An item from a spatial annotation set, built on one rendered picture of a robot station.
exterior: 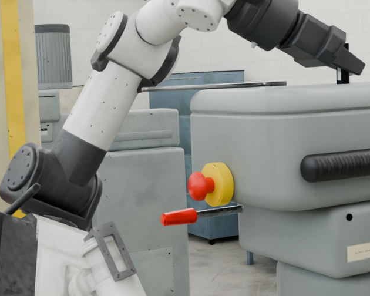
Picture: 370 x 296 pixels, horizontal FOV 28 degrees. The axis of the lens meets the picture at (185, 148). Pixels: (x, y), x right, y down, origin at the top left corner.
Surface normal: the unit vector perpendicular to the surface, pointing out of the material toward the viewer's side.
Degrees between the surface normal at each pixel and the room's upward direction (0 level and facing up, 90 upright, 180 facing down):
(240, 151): 90
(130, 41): 101
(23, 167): 63
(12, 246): 58
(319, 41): 90
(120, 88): 95
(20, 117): 90
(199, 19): 146
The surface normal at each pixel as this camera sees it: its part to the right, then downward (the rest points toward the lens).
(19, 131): 0.49, 0.06
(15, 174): -0.69, -0.37
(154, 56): 0.24, 0.26
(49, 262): 0.64, -0.50
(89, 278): -0.63, 0.09
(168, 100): -0.87, 0.08
